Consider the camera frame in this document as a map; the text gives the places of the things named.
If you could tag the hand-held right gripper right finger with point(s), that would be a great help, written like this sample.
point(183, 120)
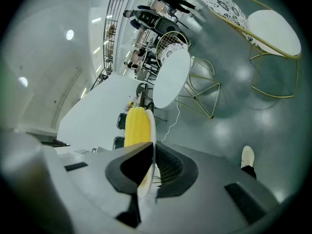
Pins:
point(178, 174)

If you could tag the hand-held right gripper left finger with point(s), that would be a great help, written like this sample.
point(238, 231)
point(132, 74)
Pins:
point(126, 172)

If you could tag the yellow corn cob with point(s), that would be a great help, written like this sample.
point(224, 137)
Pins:
point(137, 128)

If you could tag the white oval plate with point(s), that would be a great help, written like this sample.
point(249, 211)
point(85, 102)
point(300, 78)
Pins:
point(153, 130)

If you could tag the round white table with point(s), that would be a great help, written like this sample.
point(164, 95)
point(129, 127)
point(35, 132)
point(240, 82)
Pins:
point(171, 82)

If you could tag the yellow artificial flower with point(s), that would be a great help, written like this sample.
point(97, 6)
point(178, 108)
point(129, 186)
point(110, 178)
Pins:
point(130, 103)

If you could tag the person's white shoe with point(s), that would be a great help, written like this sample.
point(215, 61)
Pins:
point(247, 156)

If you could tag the person's black trousers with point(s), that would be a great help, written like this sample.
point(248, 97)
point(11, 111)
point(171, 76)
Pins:
point(249, 172)

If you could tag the black metal chair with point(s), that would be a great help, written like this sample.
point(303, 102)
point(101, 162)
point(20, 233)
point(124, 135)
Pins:
point(143, 89)

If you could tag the round floral cushion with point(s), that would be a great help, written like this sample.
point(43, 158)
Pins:
point(171, 51)
point(224, 6)

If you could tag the round ceiling light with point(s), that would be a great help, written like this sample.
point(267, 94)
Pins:
point(69, 34)
point(23, 82)

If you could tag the grey shell chair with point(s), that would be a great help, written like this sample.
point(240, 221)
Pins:
point(167, 24)

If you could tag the black metal railing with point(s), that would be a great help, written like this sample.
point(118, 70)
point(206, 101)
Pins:
point(112, 21)

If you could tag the white seat cushion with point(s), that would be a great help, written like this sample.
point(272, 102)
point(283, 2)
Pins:
point(273, 32)

